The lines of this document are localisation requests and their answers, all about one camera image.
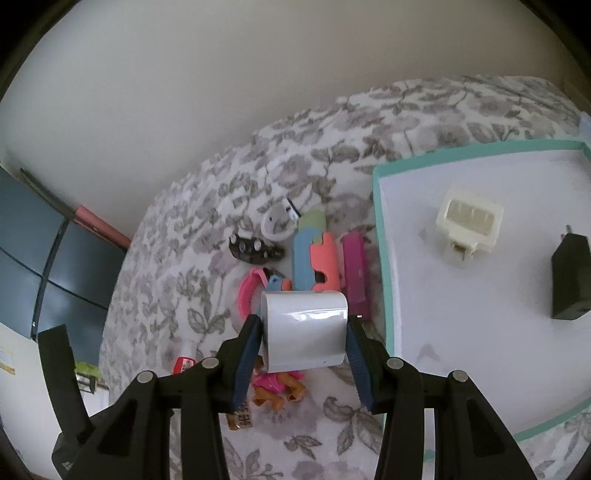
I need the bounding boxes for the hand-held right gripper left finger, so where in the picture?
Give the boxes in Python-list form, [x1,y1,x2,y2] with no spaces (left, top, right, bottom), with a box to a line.
[60,314,265,480]

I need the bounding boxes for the pink orange toy figure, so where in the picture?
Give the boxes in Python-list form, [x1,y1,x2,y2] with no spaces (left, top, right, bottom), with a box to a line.
[250,357,306,411]

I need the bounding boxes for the grey floral blanket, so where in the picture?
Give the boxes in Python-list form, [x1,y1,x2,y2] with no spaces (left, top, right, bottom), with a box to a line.
[99,74,591,480]

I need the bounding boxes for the black toy car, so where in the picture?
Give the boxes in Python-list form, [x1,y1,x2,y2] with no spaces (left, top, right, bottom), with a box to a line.
[228,233,286,265]

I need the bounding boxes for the black power adapter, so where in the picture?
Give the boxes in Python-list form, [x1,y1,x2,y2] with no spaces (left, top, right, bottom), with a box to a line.
[551,224,591,320]

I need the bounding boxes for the small brown patterned tile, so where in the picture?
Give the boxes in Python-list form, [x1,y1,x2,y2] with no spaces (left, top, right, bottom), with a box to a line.
[227,401,256,431]

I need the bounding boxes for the magenta stapler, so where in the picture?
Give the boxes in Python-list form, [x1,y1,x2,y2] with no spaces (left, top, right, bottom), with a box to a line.
[341,231,371,321]

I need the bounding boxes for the reddish rod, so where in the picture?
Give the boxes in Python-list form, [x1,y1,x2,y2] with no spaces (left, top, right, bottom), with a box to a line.
[74,204,132,250]

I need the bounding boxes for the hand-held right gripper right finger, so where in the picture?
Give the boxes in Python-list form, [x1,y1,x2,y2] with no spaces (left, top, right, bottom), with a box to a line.
[344,315,539,480]

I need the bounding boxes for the pink curved plastic piece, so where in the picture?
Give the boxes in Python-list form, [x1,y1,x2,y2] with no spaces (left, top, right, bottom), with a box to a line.
[238,267,269,319]

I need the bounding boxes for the coral foam piece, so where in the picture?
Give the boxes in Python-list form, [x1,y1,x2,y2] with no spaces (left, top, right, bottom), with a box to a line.
[308,232,345,292]

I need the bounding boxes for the green foam piece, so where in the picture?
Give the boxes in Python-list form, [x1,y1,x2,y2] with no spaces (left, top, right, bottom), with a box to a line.
[298,210,328,234]

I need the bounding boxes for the blue foam piece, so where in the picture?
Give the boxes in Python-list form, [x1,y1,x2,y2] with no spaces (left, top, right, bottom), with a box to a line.
[292,229,324,292]

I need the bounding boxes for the white smart band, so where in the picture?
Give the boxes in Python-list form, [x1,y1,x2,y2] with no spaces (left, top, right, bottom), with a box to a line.
[260,198,303,243]

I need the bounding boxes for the cream plug adapter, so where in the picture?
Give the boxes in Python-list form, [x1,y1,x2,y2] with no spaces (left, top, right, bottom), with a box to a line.
[435,187,504,268]

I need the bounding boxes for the dark blue cabinet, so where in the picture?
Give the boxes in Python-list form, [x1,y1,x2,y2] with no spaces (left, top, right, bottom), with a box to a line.
[0,166,127,365]

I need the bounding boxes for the white rectangular charger block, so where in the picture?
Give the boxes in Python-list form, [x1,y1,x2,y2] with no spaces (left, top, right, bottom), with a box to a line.
[260,290,348,374]

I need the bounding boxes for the small blue toy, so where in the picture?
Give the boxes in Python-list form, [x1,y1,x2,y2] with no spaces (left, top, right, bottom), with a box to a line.
[265,272,294,294]

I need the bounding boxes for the green item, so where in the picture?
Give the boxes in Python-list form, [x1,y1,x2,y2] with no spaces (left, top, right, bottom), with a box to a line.
[74,361,101,393]

